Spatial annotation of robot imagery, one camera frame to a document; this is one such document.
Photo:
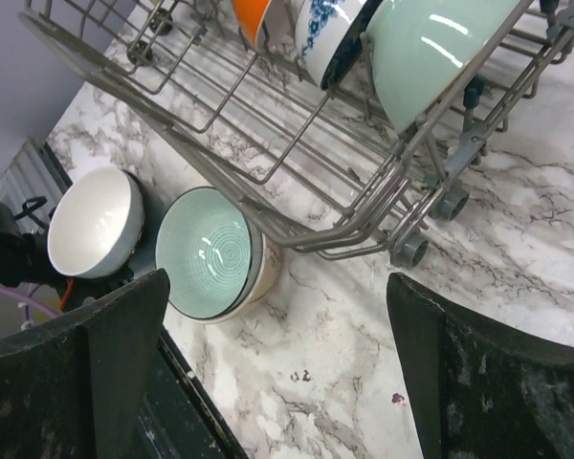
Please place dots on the grey bowl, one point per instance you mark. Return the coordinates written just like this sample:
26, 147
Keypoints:
96, 225

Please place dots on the celadon green bowl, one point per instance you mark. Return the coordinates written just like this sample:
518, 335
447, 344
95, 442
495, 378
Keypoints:
420, 47

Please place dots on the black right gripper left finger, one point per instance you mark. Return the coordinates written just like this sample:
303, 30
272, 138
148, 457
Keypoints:
72, 387

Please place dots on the blue floral bowl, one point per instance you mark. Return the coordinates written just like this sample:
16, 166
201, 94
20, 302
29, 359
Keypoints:
328, 37

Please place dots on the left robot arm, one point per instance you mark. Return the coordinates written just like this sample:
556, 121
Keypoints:
24, 256

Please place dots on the dark brown bowl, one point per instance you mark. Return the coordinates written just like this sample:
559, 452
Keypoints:
142, 259

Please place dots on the grey wire dish rack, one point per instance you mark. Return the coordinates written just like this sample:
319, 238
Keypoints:
321, 171

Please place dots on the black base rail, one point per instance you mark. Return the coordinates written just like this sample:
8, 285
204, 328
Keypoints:
177, 417

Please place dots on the white round bowl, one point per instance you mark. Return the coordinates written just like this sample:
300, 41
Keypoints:
263, 22

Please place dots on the beige patterned bowl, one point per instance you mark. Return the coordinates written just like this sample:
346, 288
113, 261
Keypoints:
266, 276

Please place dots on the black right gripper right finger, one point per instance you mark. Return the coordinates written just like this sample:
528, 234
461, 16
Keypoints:
479, 388

